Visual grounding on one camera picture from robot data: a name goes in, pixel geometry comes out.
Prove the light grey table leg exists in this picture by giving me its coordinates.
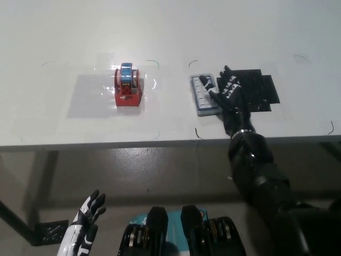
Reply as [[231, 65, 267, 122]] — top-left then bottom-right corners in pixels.
[[30, 150, 60, 226]]

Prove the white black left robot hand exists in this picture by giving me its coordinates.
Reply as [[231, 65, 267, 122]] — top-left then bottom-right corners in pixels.
[[55, 189, 107, 256]]

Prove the clear plastic sheet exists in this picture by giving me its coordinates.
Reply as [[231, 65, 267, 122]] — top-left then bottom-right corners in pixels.
[[66, 52, 158, 119]]

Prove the red tape dispenser with roll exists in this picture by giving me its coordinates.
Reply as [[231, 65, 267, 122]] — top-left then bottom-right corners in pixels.
[[114, 62, 143, 108]]

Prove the black tape patch on table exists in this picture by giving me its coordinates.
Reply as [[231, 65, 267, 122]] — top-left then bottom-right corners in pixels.
[[216, 69, 281, 113]]

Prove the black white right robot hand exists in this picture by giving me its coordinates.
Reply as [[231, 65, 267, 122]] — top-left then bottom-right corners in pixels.
[[198, 65, 256, 139]]

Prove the black floor tape patch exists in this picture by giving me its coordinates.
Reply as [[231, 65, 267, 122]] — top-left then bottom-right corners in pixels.
[[34, 219, 69, 246]]

